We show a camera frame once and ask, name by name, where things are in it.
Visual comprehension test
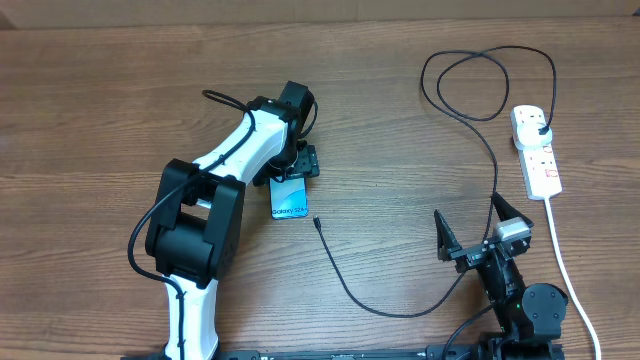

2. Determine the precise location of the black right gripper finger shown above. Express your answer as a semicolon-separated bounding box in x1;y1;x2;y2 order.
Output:
491;192;522;222
434;210;461;261

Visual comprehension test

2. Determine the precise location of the smartphone with blue screen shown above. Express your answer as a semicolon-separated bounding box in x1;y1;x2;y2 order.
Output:
269;178;309;220

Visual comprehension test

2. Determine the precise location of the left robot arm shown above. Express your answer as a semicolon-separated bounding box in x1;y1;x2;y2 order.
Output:
141;81;319;359

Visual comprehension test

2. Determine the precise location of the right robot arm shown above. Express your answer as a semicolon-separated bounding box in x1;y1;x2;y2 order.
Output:
426;192;569;359

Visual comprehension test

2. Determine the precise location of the white charger plug adapter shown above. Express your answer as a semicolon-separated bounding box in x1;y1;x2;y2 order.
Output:
513;122;553;150

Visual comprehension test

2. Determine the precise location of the white power strip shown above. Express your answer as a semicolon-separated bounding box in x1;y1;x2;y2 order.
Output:
510;105;562;200

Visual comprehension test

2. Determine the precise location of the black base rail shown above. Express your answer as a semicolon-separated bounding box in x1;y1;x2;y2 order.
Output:
119;342;566;360

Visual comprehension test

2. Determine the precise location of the white power strip cord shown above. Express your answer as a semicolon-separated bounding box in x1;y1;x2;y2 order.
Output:
542;196;603;360

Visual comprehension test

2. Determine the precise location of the black USB charging cable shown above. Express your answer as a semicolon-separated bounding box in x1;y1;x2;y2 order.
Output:
312;45;558;319

